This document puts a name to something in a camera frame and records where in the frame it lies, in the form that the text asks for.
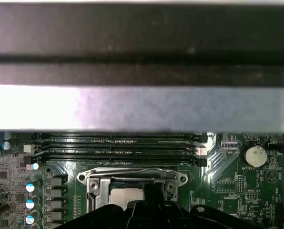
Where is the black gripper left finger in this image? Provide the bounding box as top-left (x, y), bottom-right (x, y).
top-left (57, 183), bottom-right (155, 229)

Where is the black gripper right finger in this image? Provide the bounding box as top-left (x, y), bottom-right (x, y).
top-left (154, 184), bottom-right (259, 229)

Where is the metal socket cover frame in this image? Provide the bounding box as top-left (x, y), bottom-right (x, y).
top-left (95, 176), bottom-right (178, 212)

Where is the silver square CPU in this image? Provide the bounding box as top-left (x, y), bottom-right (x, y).
top-left (110, 187), bottom-right (145, 210)

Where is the thin wire locking lever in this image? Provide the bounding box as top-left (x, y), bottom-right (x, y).
top-left (87, 167), bottom-right (177, 178)

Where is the CPU socket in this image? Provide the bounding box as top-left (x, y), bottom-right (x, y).
top-left (77, 167), bottom-right (189, 215)

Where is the green motherboard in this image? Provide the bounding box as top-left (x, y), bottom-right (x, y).
top-left (0, 130), bottom-right (284, 229)

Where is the round coin battery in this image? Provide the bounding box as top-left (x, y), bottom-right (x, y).
top-left (242, 142), bottom-right (269, 169)

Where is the black open PC case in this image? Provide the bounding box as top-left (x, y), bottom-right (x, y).
top-left (0, 0), bottom-right (284, 134)

